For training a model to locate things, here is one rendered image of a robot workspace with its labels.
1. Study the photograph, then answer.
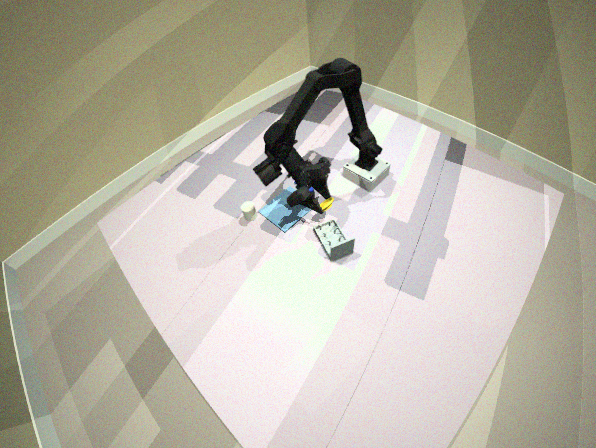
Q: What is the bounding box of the light blue flat square mat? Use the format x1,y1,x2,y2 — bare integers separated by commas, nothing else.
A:
258,186,312,233

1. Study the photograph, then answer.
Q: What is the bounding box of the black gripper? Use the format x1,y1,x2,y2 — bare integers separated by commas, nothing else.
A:
287,159,331,214

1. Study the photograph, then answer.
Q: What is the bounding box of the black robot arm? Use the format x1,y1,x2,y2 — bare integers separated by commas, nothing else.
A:
253,58,383,186

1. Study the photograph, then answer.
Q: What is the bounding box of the yellow plate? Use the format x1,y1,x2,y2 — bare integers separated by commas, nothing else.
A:
320,197,334,211

